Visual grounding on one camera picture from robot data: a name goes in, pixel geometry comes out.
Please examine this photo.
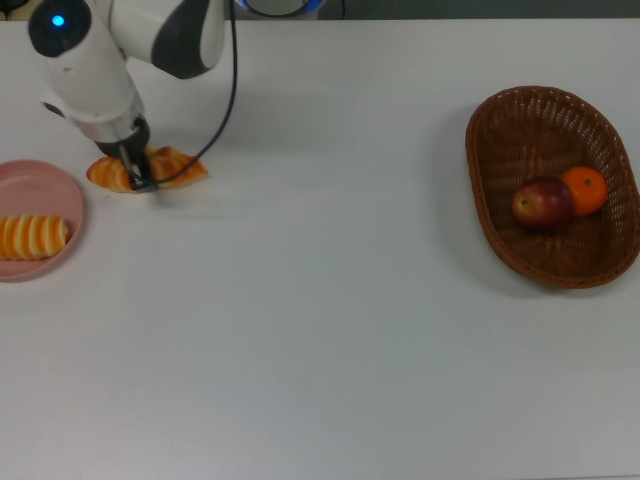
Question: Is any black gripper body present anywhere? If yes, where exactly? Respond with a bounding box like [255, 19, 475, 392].
[93, 116, 152, 159]

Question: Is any braided toy bread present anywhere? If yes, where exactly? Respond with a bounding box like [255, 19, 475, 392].
[86, 144, 209, 194]

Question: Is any ribbed toy bread loaf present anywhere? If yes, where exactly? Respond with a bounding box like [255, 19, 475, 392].
[0, 213, 71, 261]

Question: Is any red toy apple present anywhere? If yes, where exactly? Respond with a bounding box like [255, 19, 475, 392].
[511, 175, 575, 231]

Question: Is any toy orange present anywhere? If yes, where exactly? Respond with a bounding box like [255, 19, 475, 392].
[559, 165, 610, 217]

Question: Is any pink plate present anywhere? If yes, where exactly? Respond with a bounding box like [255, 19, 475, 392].
[0, 158, 86, 283]

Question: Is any brown woven basket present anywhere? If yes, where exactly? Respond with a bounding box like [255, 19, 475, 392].
[464, 85, 640, 291]

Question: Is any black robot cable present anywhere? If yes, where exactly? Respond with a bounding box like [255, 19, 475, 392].
[149, 0, 240, 191]

